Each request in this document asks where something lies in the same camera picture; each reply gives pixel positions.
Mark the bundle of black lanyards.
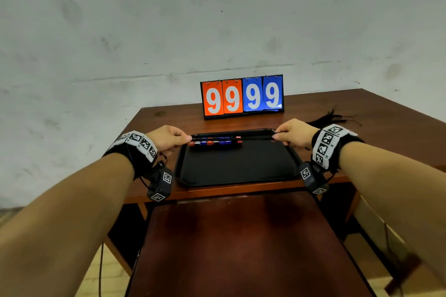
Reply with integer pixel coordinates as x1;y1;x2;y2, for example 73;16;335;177
306;109;363;129

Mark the black white marker wristband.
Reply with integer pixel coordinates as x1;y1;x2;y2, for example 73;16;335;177
103;130;158;180
311;123;365;174

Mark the person's left forearm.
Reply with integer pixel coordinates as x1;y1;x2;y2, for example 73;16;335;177
0;152;135;297

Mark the brown wooden desk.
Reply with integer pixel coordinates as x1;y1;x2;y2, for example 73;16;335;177
104;88;446;277

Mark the black plastic tray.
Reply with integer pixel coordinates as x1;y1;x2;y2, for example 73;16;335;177
174;129;304;188

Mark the small wooden drawer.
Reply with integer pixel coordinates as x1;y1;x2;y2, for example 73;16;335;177
348;195;446;297

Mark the person's right hand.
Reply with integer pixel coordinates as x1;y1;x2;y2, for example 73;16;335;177
272;118;321;149

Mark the person's left hand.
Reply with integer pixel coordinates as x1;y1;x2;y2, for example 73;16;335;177
144;125;193;158

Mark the orange blue flip scoreboard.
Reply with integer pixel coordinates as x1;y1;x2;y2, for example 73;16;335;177
200;74;285;121

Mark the person's right forearm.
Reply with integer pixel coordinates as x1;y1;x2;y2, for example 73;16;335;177
340;142;446;289

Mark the group of coloured plastic clips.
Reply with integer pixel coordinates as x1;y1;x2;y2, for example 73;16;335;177
188;136;243;149

